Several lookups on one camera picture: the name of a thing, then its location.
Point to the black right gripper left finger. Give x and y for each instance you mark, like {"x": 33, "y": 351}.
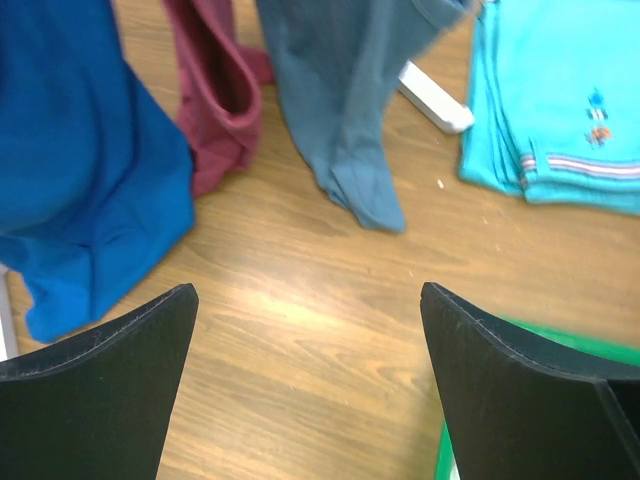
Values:
{"x": 97, "y": 405}

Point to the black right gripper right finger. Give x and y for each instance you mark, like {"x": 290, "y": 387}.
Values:
{"x": 518, "y": 405}

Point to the royal blue tank top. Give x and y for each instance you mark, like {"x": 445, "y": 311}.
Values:
{"x": 95, "y": 178}

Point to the maroon tank top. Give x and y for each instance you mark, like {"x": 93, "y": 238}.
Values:
{"x": 220, "y": 80}

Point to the teal tank top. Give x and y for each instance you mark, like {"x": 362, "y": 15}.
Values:
{"x": 337, "y": 65}

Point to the green plastic tray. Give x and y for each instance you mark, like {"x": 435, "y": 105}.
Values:
{"x": 446, "y": 467}

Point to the turquoise folded shorts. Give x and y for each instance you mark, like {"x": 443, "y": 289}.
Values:
{"x": 554, "y": 91}

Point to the white clothes rack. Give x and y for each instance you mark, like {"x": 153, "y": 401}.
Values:
{"x": 422, "y": 91}

